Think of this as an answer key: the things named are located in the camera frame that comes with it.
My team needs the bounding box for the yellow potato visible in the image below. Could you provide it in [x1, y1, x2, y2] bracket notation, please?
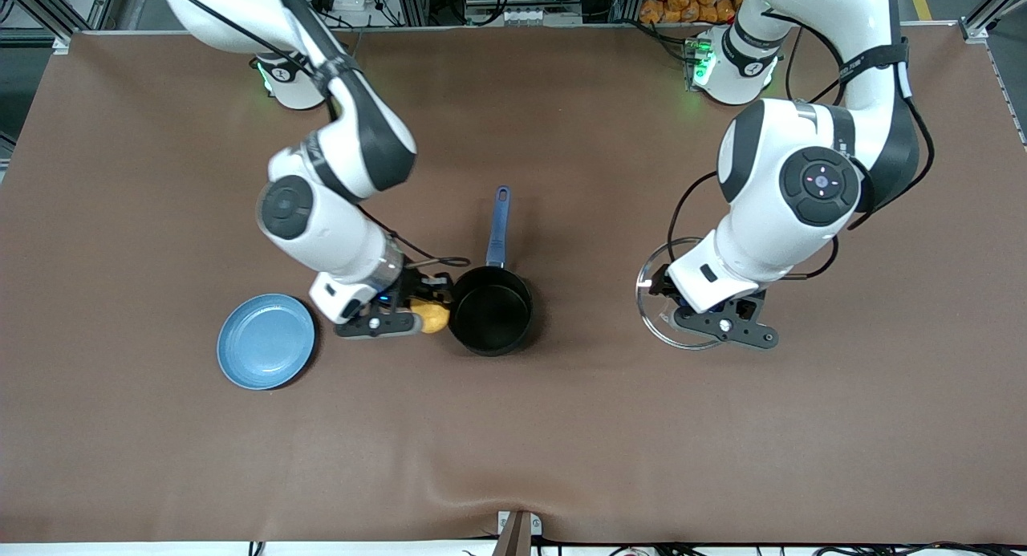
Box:
[411, 299, 451, 335]

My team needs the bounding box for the glass lid with blue knob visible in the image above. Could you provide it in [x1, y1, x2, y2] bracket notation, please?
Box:
[635, 237, 727, 351]

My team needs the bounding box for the blue round plate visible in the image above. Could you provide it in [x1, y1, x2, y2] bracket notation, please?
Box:
[217, 294, 316, 391]

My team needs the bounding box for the brown table cover mat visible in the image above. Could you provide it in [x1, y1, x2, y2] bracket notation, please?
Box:
[0, 25, 1027, 545]

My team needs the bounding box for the white power strip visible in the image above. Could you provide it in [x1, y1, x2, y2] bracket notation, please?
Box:
[501, 6, 583, 26]

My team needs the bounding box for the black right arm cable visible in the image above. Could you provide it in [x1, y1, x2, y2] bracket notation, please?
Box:
[156, 0, 472, 270]

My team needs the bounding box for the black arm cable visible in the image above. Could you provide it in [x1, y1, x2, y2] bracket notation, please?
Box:
[666, 22, 936, 280]
[156, 0, 472, 270]

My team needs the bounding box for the dark saucepan with blue handle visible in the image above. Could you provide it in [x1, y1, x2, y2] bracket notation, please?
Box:
[447, 185, 534, 357]

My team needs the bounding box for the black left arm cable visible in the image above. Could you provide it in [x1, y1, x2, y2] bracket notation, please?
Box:
[666, 22, 936, 280]

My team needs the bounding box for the metal table edge bracket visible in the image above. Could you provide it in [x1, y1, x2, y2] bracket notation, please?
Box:
[497, 511, 543, 556]

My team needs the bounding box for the aluminium frame profile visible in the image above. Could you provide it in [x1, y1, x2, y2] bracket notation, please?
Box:
[959, 0, 1027, 43]
[0, 0, 121, 55]

